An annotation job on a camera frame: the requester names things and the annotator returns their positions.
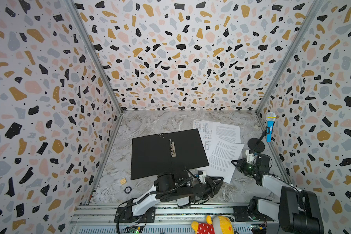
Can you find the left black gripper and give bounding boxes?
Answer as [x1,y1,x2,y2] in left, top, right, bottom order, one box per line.
[190,178,222,205]

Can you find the text paper sheet front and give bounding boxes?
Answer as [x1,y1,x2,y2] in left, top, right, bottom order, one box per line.
[199,139,244,184]

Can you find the text paper sheet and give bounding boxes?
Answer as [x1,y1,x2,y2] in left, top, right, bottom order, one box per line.
[213,123,241,143]
[199,139,244,184]

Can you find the text paper sheet back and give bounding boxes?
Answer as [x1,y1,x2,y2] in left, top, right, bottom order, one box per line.
[213,123,241,143]

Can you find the paper sheet with diagram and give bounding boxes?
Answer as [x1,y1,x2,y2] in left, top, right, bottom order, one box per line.
[193,120,219,152]

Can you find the metal binder clip mechanism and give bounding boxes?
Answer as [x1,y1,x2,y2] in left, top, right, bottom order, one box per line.
[169,139,176,158]

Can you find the orange black binder folder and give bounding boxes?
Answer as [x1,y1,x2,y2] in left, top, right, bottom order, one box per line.
[130,129,209,180]

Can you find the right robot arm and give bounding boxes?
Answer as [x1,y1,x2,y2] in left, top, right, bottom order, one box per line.
[231,151,324,234]

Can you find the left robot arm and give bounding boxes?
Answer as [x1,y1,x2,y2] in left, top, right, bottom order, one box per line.
[114,169,224,223]

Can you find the black microphone stand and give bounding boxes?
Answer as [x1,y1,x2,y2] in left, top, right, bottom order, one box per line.
[247,131,267,153]

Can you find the yellow red plush toy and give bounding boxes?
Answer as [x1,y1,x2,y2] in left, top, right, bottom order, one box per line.
[191,215,234,234]

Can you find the blue toy microphone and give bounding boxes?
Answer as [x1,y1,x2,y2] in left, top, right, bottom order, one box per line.
[266,112,277,143]

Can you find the small wooden block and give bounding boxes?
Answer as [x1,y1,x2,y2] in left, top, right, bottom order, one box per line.
[120,178,127,185]

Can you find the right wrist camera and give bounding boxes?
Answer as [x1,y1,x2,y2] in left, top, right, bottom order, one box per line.
[245,150,257,165]

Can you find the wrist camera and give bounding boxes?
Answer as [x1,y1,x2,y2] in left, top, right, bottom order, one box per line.
[196,170,207,184]
[245,150,257,165]

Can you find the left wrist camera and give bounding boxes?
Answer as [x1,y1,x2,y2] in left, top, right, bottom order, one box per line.
[196,170,207,184]

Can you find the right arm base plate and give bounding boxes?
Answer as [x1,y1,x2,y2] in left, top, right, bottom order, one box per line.
[233,205,273,222]

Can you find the aluminium mounting rail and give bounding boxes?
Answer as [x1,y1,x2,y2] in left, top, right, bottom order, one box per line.
[67,203,284,234]

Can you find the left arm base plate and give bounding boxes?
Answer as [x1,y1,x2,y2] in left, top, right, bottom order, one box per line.
[114,207,156,223]

